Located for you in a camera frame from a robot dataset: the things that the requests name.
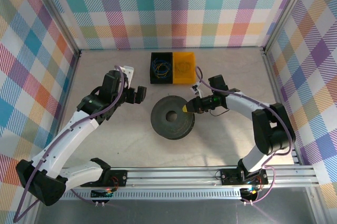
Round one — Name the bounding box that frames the black cable spool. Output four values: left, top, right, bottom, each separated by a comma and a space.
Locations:
151, 95, 196, 140

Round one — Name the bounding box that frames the black plastic bin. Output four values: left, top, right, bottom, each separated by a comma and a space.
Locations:
149, 52, 175, 85

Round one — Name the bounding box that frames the yellow plastic bin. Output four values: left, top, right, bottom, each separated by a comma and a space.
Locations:
172, 52, 197, 85

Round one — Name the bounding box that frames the right circuit board with LEDs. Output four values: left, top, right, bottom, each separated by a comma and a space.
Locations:
241, 186, 261, 196

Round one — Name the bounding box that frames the circuit board with leds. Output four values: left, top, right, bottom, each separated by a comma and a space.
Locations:
91, 187, 116, 199
241, 186, 261, 196

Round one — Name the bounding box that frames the left circuit board with LEDs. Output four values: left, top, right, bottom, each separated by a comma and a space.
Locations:
91, 187, 116, 199

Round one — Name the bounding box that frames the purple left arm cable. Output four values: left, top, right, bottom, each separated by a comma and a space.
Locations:
13, 65, 125, 222

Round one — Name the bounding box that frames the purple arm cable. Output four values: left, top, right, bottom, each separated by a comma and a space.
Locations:
13, 65, 125, 222
194, 66, 296, 205

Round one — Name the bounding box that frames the blue cable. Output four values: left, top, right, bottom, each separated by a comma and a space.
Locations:
151, 59, 172, 79

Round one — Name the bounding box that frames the coiled cable in yellow bin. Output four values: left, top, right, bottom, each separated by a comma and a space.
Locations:
175, 60, 192, 74

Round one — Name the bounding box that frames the aluminium side rail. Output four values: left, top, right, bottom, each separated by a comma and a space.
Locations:
263, 49, 301, 166

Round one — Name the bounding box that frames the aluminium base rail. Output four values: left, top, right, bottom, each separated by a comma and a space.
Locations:
31, 165, 321, 190

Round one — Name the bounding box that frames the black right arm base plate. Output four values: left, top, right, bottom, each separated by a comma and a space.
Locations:
220, 168, 269, 186

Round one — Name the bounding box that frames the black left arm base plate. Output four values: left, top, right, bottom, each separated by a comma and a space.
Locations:
101, 170, 128, 188

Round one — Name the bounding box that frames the perforated metal cable tray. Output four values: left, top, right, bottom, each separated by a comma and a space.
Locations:
63, 188, 243, 201

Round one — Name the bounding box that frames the aluminium frame post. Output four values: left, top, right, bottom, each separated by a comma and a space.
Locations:
262, 0, 316, 54
26, 0, 82, 56

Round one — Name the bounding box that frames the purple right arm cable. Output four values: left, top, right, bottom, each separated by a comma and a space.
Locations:
194, 66, 296, 205

